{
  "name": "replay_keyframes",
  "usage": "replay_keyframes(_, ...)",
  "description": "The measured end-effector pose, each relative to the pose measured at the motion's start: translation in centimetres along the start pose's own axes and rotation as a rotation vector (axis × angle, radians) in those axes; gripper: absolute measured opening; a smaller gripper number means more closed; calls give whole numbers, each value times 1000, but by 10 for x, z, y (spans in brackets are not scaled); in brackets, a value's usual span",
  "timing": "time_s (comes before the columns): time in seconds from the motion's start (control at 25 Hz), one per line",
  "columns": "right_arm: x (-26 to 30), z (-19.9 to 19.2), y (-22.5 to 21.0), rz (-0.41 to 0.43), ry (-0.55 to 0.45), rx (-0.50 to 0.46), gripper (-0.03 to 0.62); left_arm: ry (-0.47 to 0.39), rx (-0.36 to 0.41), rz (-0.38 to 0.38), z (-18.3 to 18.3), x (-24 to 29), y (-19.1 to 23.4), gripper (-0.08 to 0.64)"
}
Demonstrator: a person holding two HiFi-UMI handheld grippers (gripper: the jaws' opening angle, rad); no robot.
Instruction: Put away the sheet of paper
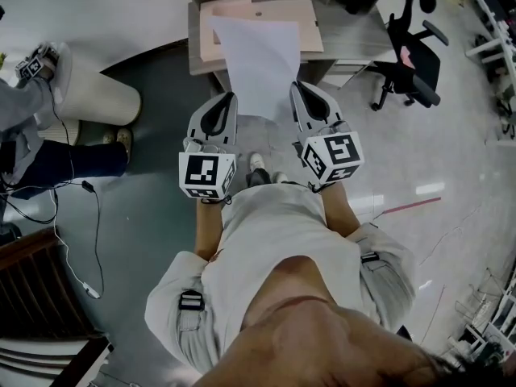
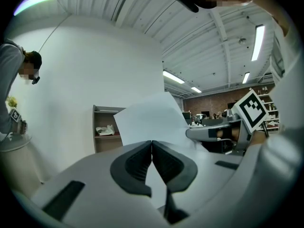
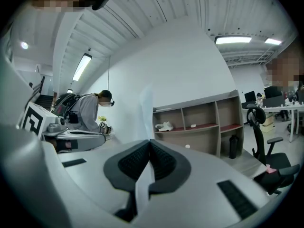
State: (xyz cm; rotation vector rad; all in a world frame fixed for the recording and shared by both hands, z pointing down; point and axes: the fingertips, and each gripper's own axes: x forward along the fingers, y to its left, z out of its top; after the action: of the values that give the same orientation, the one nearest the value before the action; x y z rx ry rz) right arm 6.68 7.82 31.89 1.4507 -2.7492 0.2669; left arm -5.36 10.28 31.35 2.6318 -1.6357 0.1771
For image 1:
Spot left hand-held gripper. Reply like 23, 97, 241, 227
178, 92, 239, 201

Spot white shelf rack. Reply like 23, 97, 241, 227
447, 264, 516, 362

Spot dark wooden bench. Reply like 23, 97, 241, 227
0, 226, 114, 387

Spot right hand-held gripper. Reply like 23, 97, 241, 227
289, 81, 366, 188

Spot beige cylinder table leg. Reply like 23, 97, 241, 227
38, 119, 81, 148
52, 50, 143, 127

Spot person's white shirt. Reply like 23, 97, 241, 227
144, 183, 417, 378

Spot black office chair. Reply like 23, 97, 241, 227
370, 0, 451, 112

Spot person's chin and neck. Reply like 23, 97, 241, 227
201, 256, 448, 387

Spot white frame desk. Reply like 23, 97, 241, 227
465, 0, 516, 148

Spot person's left forearm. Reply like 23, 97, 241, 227
193, 199, 225, 262

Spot black cable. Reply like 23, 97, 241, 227
80, 179, 106, 298

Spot white A4 paper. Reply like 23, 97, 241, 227
207, 15, 302, 119

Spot person's right forearm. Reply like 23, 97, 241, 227
322, 183, 362, 239

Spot grey wooden desk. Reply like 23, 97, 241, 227
187, 0, 398, 92

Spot person's black trousers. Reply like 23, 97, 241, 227
244, 167, 302, 195

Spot white cable with adapter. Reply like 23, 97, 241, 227
52, 187, 102, 300

